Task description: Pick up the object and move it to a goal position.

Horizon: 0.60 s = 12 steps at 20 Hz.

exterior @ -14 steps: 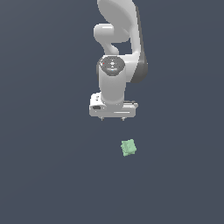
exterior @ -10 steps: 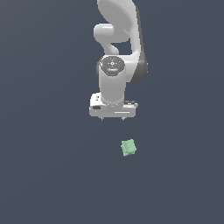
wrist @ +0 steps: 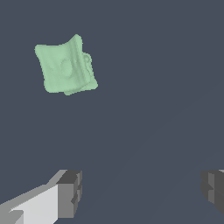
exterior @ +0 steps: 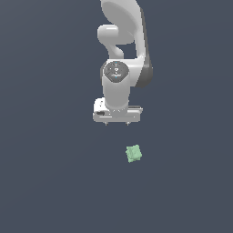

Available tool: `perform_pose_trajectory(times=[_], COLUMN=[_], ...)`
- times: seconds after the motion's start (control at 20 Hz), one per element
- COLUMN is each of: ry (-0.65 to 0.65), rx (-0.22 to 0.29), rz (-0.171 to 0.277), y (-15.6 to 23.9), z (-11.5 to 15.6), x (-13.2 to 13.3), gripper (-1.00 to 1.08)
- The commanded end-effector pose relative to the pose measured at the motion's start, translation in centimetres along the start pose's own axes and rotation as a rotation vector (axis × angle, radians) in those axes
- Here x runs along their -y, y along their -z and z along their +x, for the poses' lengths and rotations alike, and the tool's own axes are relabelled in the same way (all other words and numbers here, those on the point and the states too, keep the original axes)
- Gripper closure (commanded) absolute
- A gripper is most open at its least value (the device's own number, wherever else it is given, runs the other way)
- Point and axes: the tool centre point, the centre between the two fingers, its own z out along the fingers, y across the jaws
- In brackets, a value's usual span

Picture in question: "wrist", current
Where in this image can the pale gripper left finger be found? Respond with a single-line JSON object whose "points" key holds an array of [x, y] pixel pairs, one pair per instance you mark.
{"points": [[43, 201]]}

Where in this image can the light green crumpled cloth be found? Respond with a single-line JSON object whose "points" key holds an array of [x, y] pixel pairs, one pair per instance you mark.
{"points": [[64, 68]]}

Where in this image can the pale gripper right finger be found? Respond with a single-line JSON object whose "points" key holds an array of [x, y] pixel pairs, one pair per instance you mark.
{"points": [[214, 186]]}

